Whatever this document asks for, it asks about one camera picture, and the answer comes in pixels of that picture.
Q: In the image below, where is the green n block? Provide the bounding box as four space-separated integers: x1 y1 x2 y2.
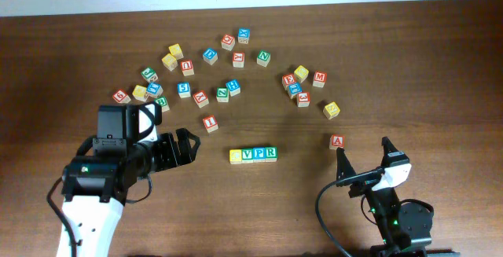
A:
216 87 229 103
257 50 271 67

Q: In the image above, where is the yellow C block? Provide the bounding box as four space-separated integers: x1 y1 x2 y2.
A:
229 149 242 164

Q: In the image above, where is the blue block left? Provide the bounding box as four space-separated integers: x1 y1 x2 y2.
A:
146 83 163 98

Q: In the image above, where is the red U block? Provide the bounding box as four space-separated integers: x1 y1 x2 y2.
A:
180 60 195 76

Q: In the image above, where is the blue H block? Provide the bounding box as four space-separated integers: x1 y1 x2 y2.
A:
226 79 240 97

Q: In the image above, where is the blue D block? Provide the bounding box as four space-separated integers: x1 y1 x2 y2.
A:
203 48 218 65

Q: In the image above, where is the green B block inner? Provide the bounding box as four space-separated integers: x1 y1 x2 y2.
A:
155 96 170 112

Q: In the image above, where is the green N block upper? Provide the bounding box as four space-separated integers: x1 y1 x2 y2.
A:
257 50 271 67

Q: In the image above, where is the blue block right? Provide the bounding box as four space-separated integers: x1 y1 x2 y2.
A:
286 83 303 99

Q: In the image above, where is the red E block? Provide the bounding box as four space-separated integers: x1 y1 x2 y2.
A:
281 74 296 90

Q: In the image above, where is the yellow block right upper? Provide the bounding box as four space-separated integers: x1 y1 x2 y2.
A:
293 65 310 83

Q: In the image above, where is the green V block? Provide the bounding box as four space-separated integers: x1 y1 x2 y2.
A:
241 149 254 163

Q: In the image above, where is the green R block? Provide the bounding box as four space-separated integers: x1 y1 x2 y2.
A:
265 147 278 162

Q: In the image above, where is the yellow S block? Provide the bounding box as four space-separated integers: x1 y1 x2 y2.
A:
323 101 340 119

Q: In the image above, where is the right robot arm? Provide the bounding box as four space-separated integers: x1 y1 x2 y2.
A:
335 137 460 256

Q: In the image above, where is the red X block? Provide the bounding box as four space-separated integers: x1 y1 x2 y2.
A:
193 90 209 108

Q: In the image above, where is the yellow block beside U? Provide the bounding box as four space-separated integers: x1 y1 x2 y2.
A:
161 53 178 72

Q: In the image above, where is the blue 5 block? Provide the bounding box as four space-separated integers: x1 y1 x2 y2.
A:
177 82 192 98

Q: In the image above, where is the red I block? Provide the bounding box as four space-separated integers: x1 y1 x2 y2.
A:
203 116 218 133

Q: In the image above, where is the blue X block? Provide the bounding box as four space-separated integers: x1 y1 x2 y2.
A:
237 28 251 44

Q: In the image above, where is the green J block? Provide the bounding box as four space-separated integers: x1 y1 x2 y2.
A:
141 67 159 83

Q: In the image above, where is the red 6 block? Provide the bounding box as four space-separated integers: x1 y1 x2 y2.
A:
112 90 131 104

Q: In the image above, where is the red Y block upper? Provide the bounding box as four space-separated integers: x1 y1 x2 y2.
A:
232 52 245 68

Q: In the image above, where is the red M block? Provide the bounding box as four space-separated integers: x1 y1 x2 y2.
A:
313 72 327 88

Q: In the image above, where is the red A block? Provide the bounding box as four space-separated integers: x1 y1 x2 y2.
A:
329 134 345 150

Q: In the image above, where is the blue P block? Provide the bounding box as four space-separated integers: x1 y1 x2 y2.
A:
253 147 266 163

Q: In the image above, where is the yellow block upper left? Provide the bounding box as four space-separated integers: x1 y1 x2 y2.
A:
168 43 184 60

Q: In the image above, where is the red 3 block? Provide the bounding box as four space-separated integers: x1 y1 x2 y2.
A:
296 92 310 108

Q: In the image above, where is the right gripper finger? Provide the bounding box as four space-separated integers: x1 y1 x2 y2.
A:
336 147 356 186
381 137 398 156

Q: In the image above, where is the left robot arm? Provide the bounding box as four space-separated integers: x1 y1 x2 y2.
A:
46 102 200 256

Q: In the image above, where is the red G block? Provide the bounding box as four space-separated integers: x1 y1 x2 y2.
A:
221 34 236 51

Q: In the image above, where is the green N block lower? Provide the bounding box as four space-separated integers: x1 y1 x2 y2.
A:
216 87 229 103

